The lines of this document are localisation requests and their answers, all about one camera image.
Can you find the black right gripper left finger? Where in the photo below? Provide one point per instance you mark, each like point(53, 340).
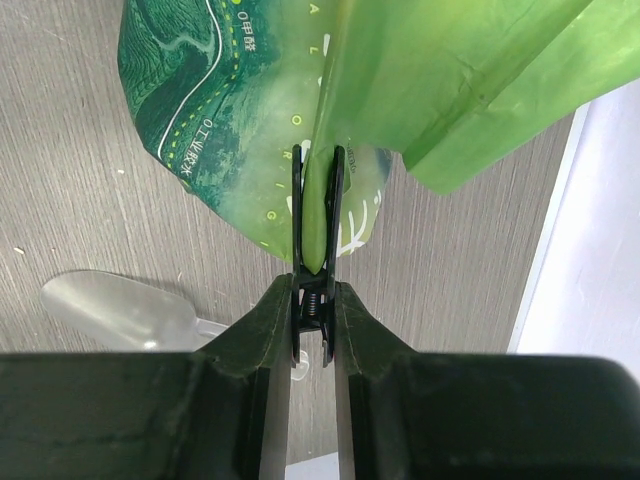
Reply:
point(218, 413)

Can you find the clear plastic scoop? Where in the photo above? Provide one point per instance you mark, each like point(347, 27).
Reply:
point(125, 315)

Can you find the black bag clip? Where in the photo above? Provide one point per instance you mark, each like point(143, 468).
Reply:
point(312, 305)

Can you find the green litter bag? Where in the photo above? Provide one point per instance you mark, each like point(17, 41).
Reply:
point(221, 91)

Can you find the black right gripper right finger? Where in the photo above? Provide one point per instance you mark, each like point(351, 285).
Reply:
point(405, 414)

